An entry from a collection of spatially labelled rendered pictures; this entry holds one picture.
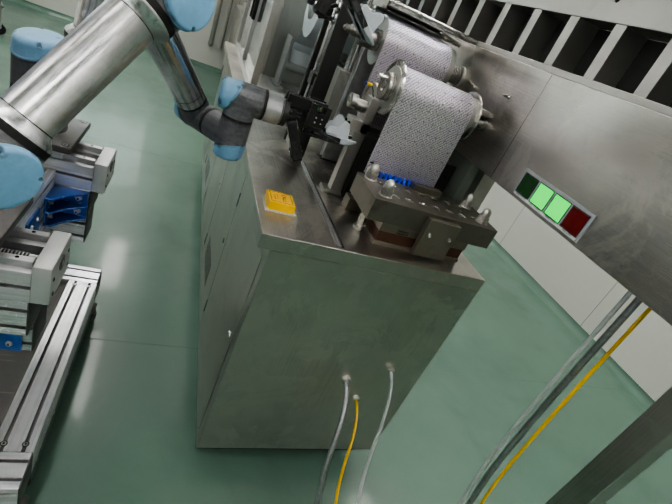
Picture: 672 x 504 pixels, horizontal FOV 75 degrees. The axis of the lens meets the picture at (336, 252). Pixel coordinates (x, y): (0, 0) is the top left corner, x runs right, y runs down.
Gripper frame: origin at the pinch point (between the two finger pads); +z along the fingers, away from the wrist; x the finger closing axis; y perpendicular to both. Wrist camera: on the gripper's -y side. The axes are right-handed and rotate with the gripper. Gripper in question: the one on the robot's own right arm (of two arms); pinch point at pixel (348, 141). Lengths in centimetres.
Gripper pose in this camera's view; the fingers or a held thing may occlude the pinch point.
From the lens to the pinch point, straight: 122.1
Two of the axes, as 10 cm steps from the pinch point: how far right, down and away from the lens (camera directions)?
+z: 9.0, 1.9, 4.0
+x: -2.4, -5.6, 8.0
